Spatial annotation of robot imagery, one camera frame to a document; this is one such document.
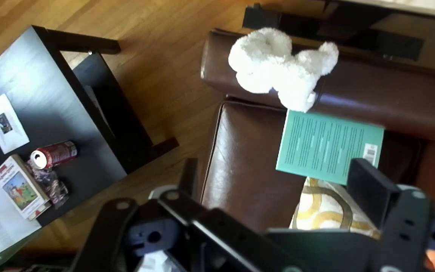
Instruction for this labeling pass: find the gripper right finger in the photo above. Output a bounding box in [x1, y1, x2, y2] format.
[347, 158, 435, 272]

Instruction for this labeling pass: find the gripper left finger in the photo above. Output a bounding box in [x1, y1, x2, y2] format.
[69, 158, 297, 272]

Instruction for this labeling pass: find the small illustrated book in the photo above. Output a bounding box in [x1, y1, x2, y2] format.
[0, 154, 52, 221]

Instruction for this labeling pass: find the blue book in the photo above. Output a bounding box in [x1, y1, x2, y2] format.
[276, 110, 385, 185]

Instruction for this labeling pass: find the white teddy bear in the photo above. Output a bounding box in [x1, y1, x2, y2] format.
[228, 27, 339, 113]

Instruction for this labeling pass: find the crumpled clear plastic bag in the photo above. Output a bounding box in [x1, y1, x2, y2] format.
[26, 160, 70, 210]

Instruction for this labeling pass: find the white yellow patterned cushion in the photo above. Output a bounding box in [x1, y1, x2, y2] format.
[289, 177, 383, 240]

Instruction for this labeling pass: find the red soda can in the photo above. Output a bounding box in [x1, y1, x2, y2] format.
[30, 141, 78, 170]

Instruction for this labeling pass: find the black side table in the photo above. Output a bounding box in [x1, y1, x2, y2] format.
[0, 25, 180, 227]

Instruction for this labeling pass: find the brown leather armchair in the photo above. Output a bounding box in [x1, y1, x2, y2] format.
[200, 28, 435, 235]

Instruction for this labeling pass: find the white card with picture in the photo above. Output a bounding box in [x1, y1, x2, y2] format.
[0, 93, 31, 155]

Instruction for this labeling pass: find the black low table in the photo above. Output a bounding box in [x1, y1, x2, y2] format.
[242, 0, 426, 62]

